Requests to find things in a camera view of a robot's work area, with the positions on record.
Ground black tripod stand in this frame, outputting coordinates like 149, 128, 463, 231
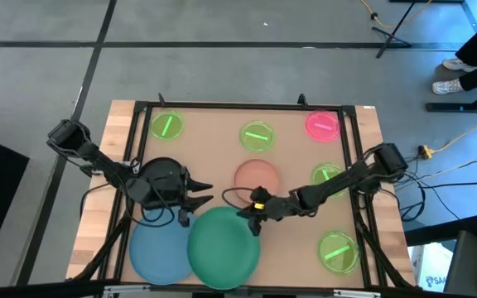
371, 0, 418, 60

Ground yellow floor cable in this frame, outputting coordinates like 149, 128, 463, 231
359, 0, 432, 30

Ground yellow power plug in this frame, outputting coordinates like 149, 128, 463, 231
417, 144, 435, 161

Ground black left arm base cable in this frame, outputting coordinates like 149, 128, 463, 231
79, 182, 113, 221

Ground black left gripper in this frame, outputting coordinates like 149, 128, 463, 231
137, 156, 214, 228

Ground black floor cables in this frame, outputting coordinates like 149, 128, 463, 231
393, 153, 477, 223

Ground small translucent pink plate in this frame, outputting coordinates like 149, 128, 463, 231
304, 109, 341, 143

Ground black metal table frame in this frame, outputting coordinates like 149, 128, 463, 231
70, 93, 416, 291

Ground person's white shoe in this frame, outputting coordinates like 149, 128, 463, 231
441, 58, 477, 73
431, 79, 465, 96

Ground small translucent green plate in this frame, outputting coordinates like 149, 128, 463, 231
238, 120, 276, 153
317, 230, 361, 276
149, 109, 186, 142
310, 162, 347, 198

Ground white printed box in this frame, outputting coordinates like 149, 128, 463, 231
409, 243, 455, 293

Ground large green plastic plate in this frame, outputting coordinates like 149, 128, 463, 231
186, 205, 262, 291

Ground black desk foot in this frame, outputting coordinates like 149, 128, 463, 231
425, 81, 477, 114

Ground black right gripper cable loop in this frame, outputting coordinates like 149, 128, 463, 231
221, 187, 260, 212

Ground medium orange plastic plate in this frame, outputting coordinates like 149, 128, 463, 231
234, 159, 282, 204

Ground black overhead rig beam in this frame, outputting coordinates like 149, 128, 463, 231
0, 279, 477, 298

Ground beige floor cable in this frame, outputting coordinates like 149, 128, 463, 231
428, 113, 477, 155

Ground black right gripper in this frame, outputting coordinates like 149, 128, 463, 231
236, 185, 302, 237

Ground large blue plastic plate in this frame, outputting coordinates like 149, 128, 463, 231
128, 208, 198, 286

